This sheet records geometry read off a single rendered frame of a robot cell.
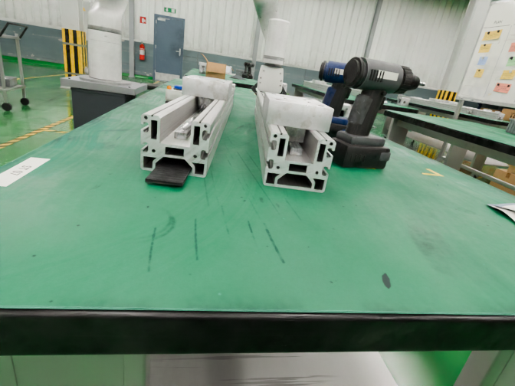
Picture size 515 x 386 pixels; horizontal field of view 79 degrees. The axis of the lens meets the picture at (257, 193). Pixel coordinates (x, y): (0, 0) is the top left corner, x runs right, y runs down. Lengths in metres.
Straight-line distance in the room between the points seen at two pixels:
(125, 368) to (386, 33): 13.81
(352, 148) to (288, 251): 0.40
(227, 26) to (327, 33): 3.62
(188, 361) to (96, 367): 0.52
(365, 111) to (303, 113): 0.20
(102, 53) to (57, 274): 1.20
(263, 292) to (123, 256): 0.13
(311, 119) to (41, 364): 0.49
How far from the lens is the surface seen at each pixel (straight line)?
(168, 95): 1.14
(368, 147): 0.71
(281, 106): 0.54
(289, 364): 0.97
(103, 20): 1.43
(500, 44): 4.29
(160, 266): 0.29
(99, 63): 1.43
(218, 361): 0.94
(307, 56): 12.77
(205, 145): 0.48
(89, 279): 0.28
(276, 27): 1.31
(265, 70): 1.32
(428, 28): 14.78
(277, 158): 0.48
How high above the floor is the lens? 0.95
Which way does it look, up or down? 22 degrees down
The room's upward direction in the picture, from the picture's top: 9 degrees clockwise
